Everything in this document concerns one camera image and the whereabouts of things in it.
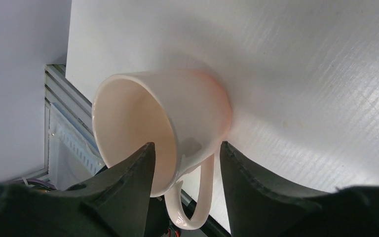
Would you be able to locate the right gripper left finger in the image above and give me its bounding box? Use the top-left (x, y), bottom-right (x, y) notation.
top-left (0, 142), bottom-right (155, 237)

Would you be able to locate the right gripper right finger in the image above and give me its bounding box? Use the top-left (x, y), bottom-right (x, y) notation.
top-left (220, 141), bottom-right (379, 237)

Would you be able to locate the pink mug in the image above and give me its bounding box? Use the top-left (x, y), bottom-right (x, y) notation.
top-left (92, 69), bottom-right (232, 230)

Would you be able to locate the black base frame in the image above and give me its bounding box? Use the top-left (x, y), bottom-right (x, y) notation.
top-left (48, 105), bottom-right (201, 217)

